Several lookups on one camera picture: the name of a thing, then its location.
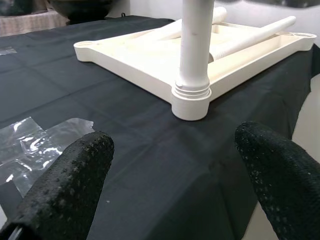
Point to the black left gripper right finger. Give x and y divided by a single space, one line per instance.
282 180

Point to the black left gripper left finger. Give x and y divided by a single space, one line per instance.
72 180

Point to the black tablecloth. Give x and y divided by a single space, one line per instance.
125 100

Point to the white plastic table top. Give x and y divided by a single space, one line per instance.
140 57

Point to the clear tape strip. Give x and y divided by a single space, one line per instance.
7 50

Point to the beige woven mat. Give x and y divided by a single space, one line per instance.
30 22

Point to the large black round bowl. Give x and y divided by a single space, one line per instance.
85 10

